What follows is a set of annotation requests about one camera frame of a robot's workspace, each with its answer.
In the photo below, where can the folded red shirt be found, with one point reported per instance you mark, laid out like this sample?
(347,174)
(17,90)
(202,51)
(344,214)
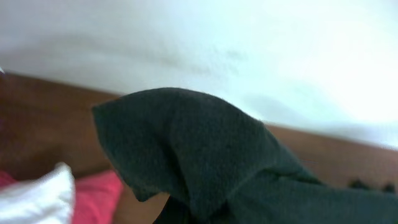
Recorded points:
(96,197)

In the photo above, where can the folded white shirt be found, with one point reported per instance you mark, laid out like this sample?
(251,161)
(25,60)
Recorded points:
(49,199)

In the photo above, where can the black t-shirt white lettering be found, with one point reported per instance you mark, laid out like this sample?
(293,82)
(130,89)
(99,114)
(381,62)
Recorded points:
(219,165)

